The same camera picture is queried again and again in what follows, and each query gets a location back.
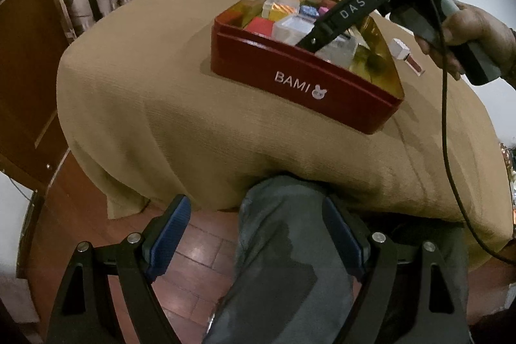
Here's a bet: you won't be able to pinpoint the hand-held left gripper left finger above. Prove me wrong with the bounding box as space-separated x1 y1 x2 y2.
46 194 192 344

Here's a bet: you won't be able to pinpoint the person's right hand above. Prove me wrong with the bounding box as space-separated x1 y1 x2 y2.
414 0 512 81

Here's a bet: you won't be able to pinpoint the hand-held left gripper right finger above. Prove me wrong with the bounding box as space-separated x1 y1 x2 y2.
322 196 471 344

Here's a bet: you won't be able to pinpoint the brown wooden door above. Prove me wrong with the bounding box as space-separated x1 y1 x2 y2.
0 0 99 193

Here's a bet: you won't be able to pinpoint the small clear box red contents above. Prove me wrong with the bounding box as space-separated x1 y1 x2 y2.
262 0 302 21

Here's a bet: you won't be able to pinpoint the clear case red contents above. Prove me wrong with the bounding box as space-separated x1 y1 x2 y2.
316 34 359 69

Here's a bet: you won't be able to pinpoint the person's leg grey pants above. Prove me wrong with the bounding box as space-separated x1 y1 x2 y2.
202 175 470 344

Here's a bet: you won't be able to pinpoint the brown tablecloth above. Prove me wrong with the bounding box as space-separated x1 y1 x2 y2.
56 0 513 273

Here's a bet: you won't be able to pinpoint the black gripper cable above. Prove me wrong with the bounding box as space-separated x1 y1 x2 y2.
360 0 516 262

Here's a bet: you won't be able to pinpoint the red tin box gold inside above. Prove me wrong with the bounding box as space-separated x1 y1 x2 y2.
210 0 405 135

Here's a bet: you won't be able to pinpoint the patterned fabric clutter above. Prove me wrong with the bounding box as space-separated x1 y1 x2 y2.
500 142 516 229

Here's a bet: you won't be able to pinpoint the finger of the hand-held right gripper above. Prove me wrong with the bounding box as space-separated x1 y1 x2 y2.
295 15 337 48

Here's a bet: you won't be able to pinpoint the red rounded box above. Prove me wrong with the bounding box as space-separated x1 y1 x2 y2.
243 17 276 37

